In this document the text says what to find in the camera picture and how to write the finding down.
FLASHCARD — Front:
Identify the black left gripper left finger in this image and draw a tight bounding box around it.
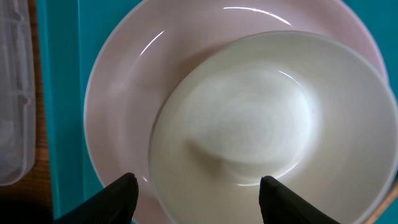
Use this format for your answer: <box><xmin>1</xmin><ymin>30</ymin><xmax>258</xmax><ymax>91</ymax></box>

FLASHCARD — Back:
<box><xmin>54</xmin><ymin>172</ymin><xmax>139</xmax><ymax>224</ymax></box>

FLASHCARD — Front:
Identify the pale green bowl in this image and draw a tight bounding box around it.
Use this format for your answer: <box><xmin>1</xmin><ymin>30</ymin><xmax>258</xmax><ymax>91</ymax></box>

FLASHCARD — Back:
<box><xmin>149</xmin><ymin>31</ymin><xmax>397</xmax><ymax>223</ymax></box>

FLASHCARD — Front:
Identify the wooden chopstick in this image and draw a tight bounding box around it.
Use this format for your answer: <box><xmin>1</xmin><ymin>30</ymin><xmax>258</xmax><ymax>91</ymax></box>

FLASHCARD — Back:
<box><xmin>364</xmin><ymin>180</ymin><xmax>397</xmax><ymax>224</ymax></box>

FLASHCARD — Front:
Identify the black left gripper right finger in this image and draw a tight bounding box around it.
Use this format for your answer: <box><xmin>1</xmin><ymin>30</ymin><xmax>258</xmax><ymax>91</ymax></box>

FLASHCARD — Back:
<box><xmin>259</xmin><ymin>175</ymin><xmax>339</xmax><ymax>224</ymax></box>

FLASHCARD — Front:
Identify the pink plate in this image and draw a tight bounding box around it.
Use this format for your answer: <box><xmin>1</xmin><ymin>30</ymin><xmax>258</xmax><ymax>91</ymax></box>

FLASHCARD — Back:
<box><xmin>84</xmin><ymin>0</ymin><xmax>388</xmax><ymax>223</ymax></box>

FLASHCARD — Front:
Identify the teal plastic tray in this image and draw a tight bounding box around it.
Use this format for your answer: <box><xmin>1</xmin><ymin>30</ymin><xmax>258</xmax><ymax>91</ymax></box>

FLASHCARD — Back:
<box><xmin>36</xmin><ymin>1</ymin><xmax>397</xmax><ymax>218</ymax></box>

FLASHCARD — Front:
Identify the clear plastic bin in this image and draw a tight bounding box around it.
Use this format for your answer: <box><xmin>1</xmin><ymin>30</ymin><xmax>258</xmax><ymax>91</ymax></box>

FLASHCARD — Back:
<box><xmin>1</xmin><ymin>0</ymin><xmax>36</xmax><ymax>186</ymax></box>

